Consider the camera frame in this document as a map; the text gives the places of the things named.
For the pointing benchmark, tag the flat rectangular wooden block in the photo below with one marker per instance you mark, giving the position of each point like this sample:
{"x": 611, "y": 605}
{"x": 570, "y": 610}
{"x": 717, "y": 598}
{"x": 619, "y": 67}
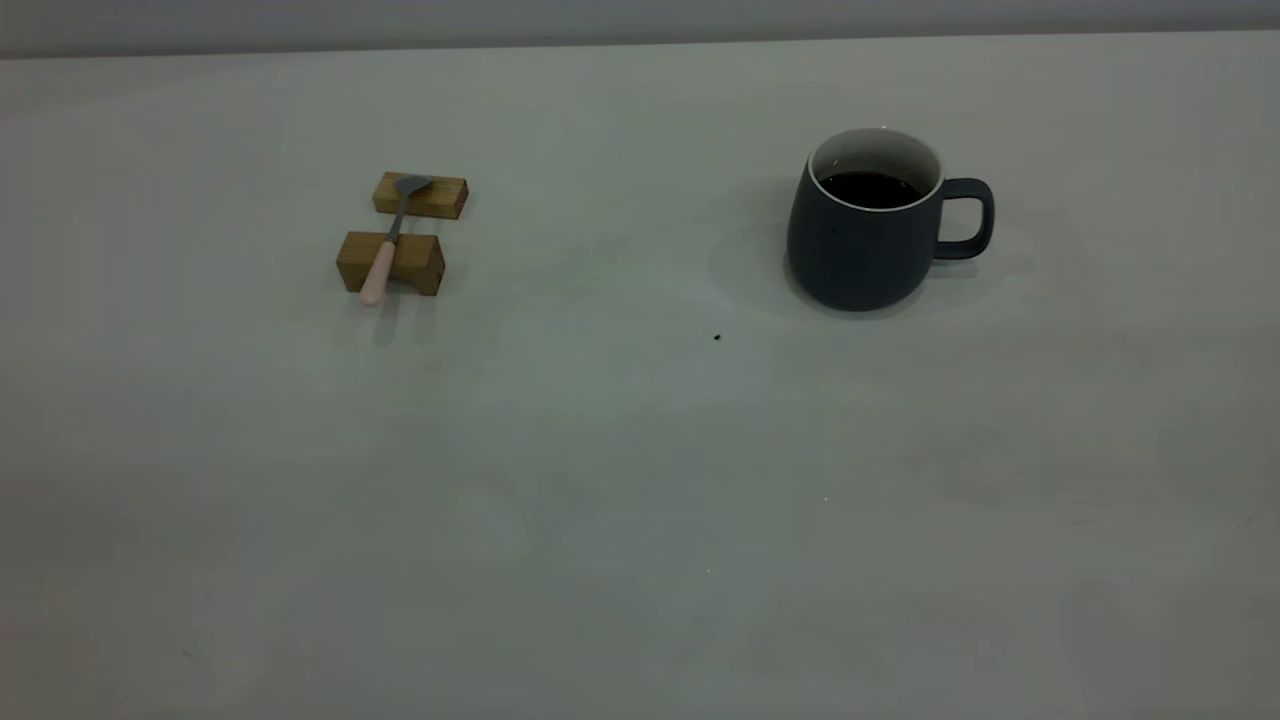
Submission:
{"x": 447, "y": 198}

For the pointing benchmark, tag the arched wooden block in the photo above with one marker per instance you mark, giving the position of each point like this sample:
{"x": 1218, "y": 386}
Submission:
{"x": 418, "y": 262}

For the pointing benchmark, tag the dark grey ceramic mug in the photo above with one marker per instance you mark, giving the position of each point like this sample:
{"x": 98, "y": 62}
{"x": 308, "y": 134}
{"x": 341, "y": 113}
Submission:
{"x": 850, "y": 255}

